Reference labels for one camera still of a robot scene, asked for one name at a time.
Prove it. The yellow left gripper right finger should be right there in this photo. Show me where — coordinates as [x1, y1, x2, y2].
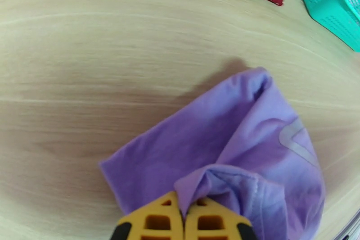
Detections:
[184, 197, 258, 240]

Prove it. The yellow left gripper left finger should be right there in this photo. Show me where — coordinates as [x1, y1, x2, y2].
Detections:
[109, 191, 185, 240]

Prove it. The light purple shirt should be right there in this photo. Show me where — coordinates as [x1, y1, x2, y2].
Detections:
[98, 67, 327, 240]

